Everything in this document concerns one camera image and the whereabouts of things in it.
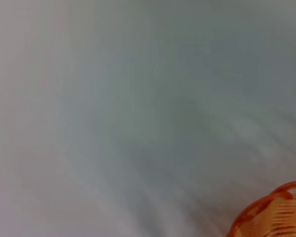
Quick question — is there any orange plastic wire basket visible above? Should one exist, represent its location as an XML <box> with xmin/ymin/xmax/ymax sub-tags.
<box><xmin>228</xmin><ymin>180</ymin><xmax>296</xmax><ymax>237</ymax></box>

